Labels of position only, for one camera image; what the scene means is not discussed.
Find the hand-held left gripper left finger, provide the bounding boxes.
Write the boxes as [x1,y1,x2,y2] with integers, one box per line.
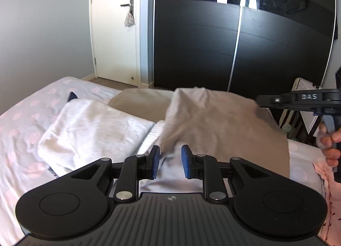
[71,145,161,204]

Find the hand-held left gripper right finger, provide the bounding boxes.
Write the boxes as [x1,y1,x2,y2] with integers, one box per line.
[181,145,270,204]

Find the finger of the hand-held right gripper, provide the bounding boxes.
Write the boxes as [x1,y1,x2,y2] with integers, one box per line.
[255,93,293,108]

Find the beige long-sleeve shirt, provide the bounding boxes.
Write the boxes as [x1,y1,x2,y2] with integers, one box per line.
[139,87,291,194]

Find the person's right hand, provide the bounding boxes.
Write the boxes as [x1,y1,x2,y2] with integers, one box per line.
[318,123,341,168]

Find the white framed rack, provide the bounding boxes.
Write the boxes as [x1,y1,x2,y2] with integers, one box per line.
[278,77,324,146]

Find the striped white cloth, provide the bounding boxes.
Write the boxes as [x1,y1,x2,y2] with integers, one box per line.
[136,120,166,156]

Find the small green fan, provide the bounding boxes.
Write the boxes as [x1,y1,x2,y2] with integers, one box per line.
[282,125,294,140]

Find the taupe folded cloth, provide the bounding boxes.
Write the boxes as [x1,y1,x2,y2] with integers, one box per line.
[108,88,175,123]

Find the white folded cloth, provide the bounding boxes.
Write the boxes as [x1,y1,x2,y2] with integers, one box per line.
[37,98,155,178]

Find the black wardrobe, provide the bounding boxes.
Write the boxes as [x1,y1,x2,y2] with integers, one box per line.
[152,0,337,94]

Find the pink printed garment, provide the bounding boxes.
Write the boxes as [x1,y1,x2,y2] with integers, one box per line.
[312,161,341,246]

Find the white door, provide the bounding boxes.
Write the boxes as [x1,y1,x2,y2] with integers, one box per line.
[89,0,142,86]

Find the polka-dot bed sheet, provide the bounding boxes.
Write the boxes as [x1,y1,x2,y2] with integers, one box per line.
[0,76,329,244]

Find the small hanging fabric bag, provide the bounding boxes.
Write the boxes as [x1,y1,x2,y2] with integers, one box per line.
[123,9,135,28]

